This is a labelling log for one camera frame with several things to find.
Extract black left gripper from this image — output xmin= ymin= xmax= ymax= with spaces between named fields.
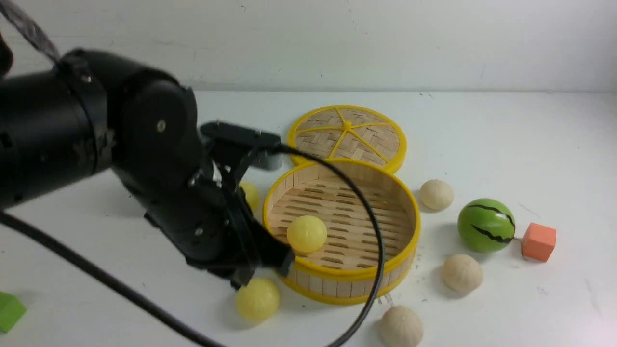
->
xmin=143 ymin=166 xmax=295 ymax=291

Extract yellow bun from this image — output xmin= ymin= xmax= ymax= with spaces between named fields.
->
xmin=286 ymin=215 xmax=328 ymax=254
xmin=235 ymin=278 xmax=281 ymax=323
xmin=239 ymin=181 xmax=260 ymax=213

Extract cream bun bottom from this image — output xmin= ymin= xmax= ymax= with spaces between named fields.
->
xmin=377 ymin=306 xmax=425 ymax=347

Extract cream bun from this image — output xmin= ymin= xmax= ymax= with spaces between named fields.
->
xmin=441 ymin=254 xmax=484 ymax=294
xmin=377 ymin=306 xmax=425 ymax=347
xmin=419 ymin=179 xmax=455 ymax=211

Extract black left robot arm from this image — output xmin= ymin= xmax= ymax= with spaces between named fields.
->
xmin=0 ymin=49 xmax=295 ymax=288

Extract bamboo steamer tray yellow rim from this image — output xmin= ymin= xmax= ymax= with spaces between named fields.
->
xmin=262 ymin=159 xmax=421 ymax=305

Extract woven bamboo steamer lid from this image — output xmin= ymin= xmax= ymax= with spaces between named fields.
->
xmin=286 ymin=105 xmax=407 ymax=173

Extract green toy watermelon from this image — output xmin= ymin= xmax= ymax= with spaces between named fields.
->
xmin=457 ymin=198 xmax=516 ymax=254

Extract green foam block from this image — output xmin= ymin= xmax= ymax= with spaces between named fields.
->
xmin=0 ymin=292 xmax=27 ymax=334

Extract orange foam cube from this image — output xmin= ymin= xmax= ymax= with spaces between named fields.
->
xmin=522 ymin=223 xmax=557 ymax=262

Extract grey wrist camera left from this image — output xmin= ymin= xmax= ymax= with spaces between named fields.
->
xmin=198 ymin=121 xmax=283 ymax=180

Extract black camera cable left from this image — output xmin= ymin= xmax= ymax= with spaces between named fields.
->
xmin=0 ymin=145 xmax=386 ymax=347

